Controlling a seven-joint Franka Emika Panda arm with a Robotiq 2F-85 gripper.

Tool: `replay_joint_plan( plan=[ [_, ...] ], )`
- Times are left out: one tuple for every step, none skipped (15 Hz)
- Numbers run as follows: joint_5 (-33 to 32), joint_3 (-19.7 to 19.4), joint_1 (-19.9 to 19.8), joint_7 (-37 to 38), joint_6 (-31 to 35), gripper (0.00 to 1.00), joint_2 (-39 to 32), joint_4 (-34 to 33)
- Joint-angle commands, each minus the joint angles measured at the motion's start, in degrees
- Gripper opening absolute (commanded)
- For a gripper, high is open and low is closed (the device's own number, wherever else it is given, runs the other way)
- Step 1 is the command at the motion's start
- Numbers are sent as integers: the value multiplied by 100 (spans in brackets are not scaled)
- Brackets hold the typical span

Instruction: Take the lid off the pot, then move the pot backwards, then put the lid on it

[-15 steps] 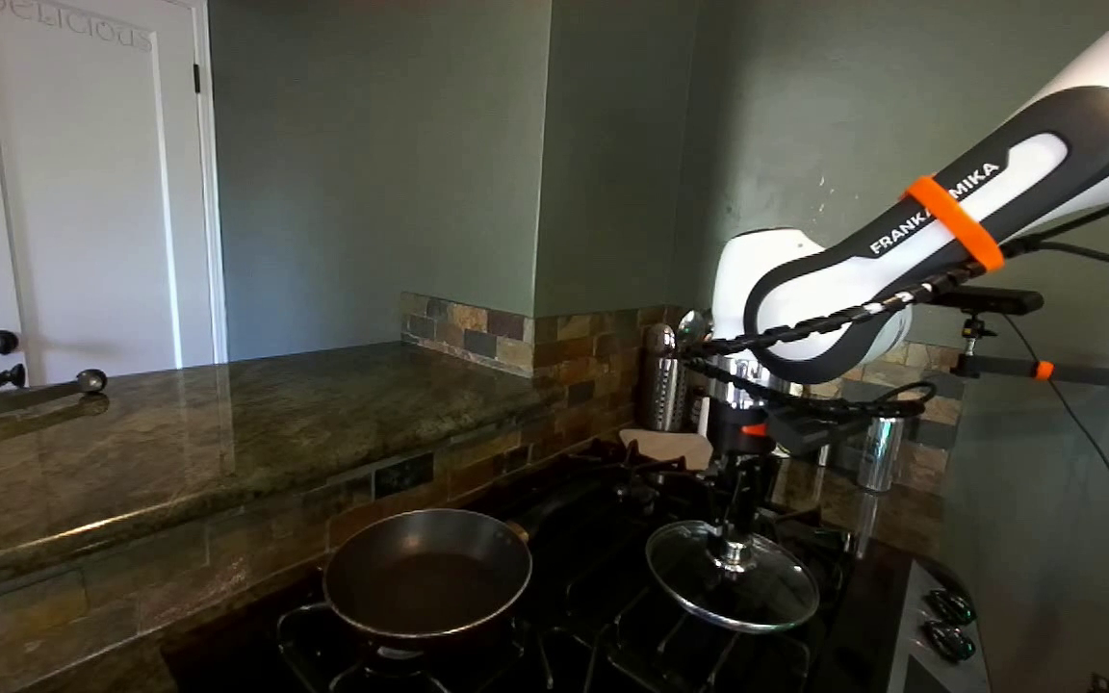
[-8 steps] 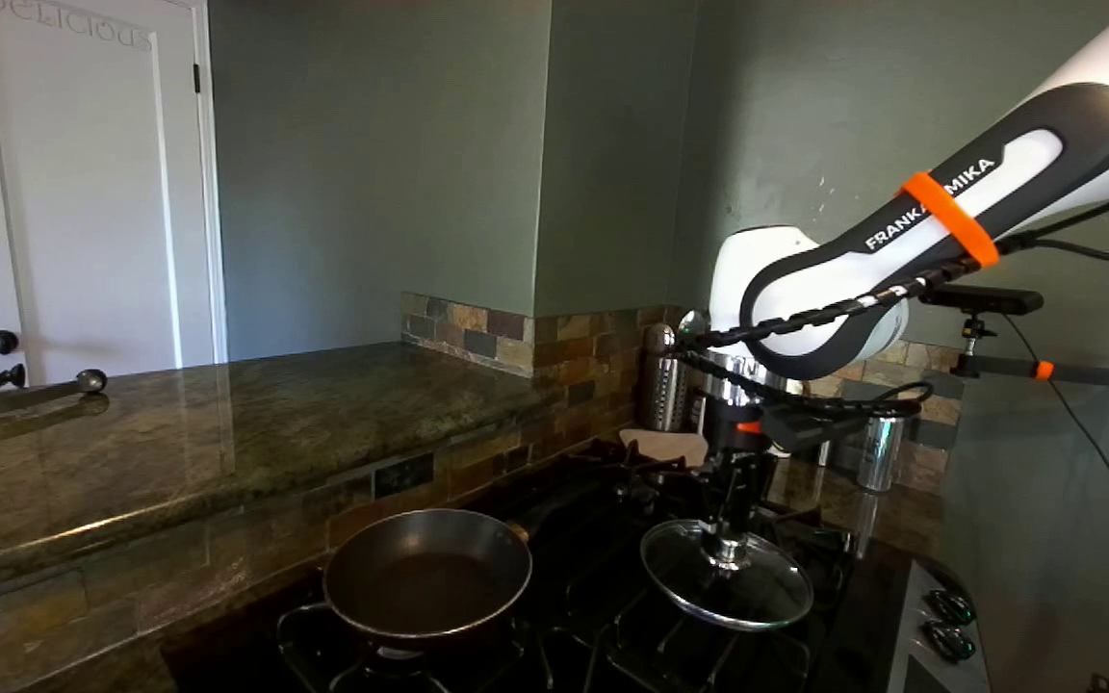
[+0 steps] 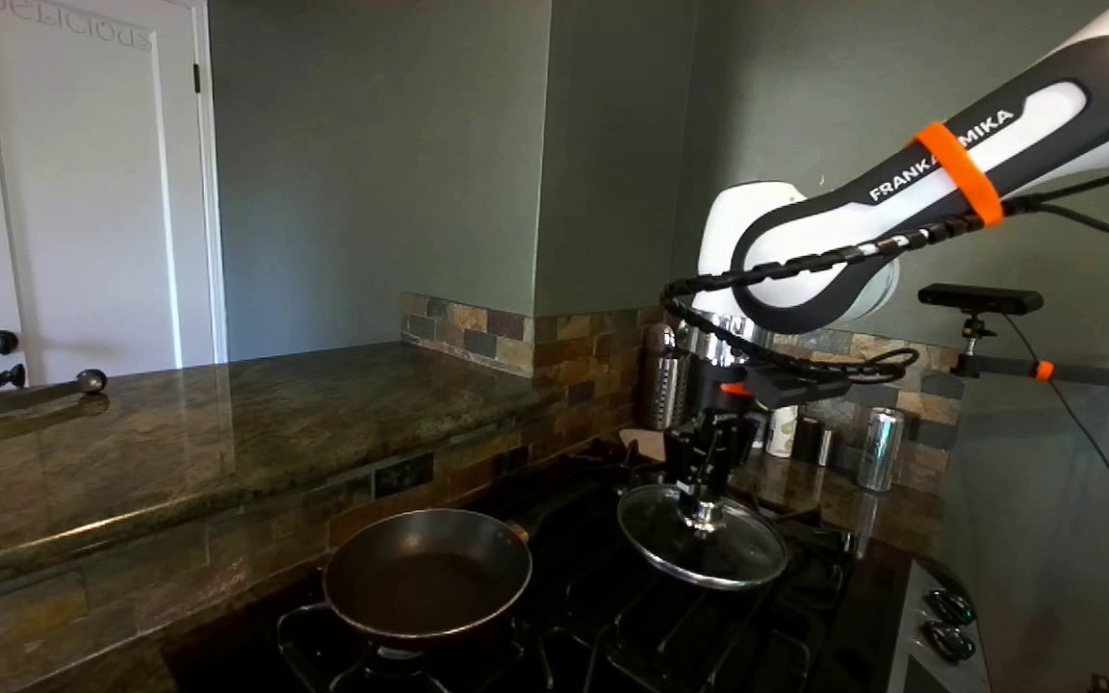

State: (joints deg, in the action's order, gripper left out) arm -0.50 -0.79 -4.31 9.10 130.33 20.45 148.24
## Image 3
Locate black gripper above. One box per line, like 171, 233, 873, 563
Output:
662, 370, 763, 510

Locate glass pot lid steel knob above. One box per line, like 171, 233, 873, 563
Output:
615, 486, 794, 595

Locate dark metal pot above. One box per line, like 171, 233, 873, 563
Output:
325, 510, 534, 651

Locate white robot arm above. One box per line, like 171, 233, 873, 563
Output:
662, 7, 1109, 406

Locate white bottle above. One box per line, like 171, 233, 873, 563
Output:
767, 406, 798, 457

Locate steel canister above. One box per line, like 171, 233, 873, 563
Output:
638, 323, 691, 429

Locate silver can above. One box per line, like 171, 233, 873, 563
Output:
857, 410, 904, 493

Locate black gas stove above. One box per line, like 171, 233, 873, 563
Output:
166, 446, 989, 693

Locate white door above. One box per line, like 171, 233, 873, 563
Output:
0, 0, 228, 384

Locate black door knob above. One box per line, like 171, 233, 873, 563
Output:
0, 330, 20, 356

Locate black corrugated cable conduit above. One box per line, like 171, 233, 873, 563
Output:
659, 209, 989, 401

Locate black camera on mount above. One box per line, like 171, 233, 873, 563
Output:
913, 280, 1109, 418

